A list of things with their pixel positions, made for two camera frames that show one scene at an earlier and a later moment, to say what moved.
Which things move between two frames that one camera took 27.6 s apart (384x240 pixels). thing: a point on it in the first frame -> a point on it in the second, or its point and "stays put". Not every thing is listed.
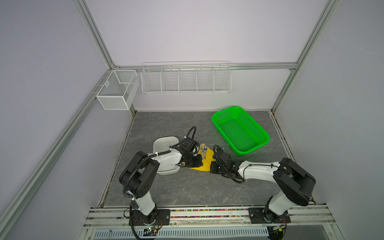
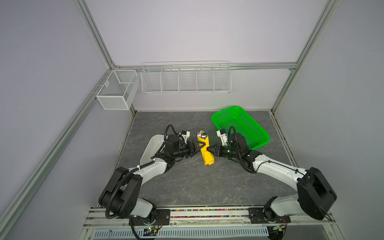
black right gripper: (212, 167) -> (218, 148)
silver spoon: (205, 148) -> (203, 135)
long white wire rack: (186, 77) stays put
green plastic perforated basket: (239, 131) stays put
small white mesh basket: (117, 89) stays put
